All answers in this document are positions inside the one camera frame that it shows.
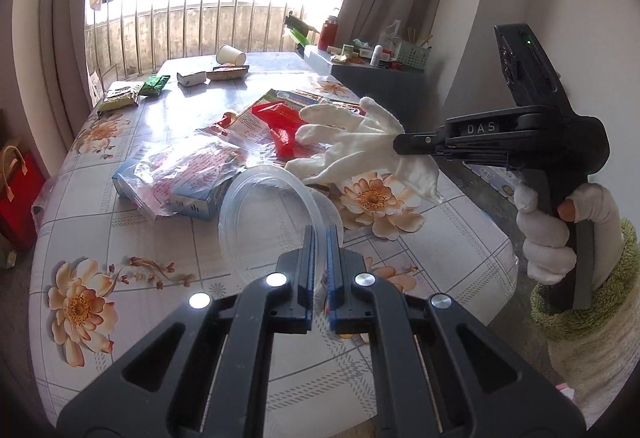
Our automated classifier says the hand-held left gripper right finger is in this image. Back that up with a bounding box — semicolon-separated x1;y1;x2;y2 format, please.
326;224;586;438

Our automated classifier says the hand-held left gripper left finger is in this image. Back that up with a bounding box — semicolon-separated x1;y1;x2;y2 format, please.
57;224;317;438

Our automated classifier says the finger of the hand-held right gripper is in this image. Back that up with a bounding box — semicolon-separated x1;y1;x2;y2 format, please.
393;127;453;159

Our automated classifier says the white cotton glove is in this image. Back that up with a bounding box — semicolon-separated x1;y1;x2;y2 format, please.
285;97;443;205

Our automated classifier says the clear plastic lid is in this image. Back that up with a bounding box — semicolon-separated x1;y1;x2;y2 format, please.
218;164;344;289

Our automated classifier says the colourful printed packet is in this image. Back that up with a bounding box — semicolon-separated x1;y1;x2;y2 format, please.
232;89;361;159

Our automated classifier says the person's right forearm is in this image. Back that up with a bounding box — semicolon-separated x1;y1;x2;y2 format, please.
530;218;640;426

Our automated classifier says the person's right hand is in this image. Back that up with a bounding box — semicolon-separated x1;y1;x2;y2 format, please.
514;182;625;289

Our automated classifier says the dark side cabinet with clutter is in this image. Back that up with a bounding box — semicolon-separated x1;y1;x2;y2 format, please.
304;45;426;129

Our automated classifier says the toilet paper pack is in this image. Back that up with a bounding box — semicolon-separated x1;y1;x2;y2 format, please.
472;163;518;201

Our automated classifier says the green plastic basket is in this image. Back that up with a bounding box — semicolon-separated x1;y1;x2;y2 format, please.
387;43;432;70

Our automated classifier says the blue and white box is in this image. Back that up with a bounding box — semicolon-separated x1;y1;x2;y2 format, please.
112;158;236;221

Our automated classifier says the red plastic bag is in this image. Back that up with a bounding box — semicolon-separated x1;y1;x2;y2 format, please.
250;102;321;162

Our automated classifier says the red bottle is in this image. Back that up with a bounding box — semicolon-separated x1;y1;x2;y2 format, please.
317;16;339;51

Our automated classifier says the floral checked tablecloth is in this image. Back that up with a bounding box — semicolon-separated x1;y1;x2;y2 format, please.
30;52;518;424

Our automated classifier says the clear zip bag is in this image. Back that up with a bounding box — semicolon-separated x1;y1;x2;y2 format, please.
135;128;248;219

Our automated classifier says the green and black box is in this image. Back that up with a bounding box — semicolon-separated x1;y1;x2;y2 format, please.
285;13;321;46

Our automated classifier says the brown flat packet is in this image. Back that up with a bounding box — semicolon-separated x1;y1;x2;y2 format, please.
206;64;250;81

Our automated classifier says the paper cup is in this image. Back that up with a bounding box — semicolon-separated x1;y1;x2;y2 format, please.
216;44;247;65

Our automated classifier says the small white box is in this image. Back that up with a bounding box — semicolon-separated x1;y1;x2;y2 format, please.
176;69;207;89

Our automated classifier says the bright green packet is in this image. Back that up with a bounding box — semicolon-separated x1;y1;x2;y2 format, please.
139;74;172;97

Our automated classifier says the balcony railing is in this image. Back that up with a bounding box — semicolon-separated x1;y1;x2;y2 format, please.
85;0;346;79

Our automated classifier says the olive green packet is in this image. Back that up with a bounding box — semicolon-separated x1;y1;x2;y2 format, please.
96;84;143;114

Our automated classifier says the red gift bag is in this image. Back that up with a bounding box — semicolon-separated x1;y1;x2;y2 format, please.
0;145;46;251

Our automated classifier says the white handled plastic bag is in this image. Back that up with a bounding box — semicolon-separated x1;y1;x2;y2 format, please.
376;19;403;51

